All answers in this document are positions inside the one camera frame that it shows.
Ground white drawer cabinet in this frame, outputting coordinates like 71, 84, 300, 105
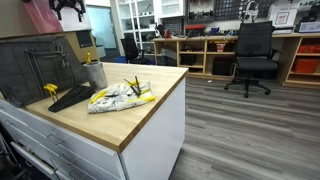
0, 77, 187, 180

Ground large black office chair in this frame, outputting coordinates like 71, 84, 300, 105
223, 20, 280, 99

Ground grey cylindrical roll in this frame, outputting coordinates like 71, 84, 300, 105
82, 61, 109, 92

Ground silver drawer handle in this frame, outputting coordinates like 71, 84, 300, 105
58, 150, 78, 167
45, 132, 67, 146
67, 167, 88, 180

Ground orange storage bin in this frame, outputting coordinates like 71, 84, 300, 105
291, 57, 320, 75
297, 43, 320, 55

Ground white box red logo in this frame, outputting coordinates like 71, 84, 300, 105
267, 2, 300, 28

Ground grey fabric tote bag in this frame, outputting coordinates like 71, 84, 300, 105
0, 34, 89, 108

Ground wooden workbench with shelves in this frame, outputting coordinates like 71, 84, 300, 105
152, 32, 320, 90

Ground small dark office chair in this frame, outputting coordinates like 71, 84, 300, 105
120, 36, 152, 65

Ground black pegboard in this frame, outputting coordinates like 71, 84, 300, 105
186, 0, 278, 22

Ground red toolbox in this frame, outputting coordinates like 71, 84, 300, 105
184, 23, 206, 38

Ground white printed cloth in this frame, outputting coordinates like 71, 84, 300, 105
87, 80, 157, 114

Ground grey device box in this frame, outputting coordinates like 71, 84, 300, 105
295, 20, 320, 34

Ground headphones on stand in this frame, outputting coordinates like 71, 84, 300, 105
241, 0, 260, 24

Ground white shelving unit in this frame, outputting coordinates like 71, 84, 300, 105
114, 0, 186, 51

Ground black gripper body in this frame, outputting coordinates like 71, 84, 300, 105
55, 0, 80, 10

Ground black wedge tool holder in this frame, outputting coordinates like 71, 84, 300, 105
48, 83, 98, 113

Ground black storage bin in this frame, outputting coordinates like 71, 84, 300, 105
212, 56, 236, 77
179, 53, 198, 66

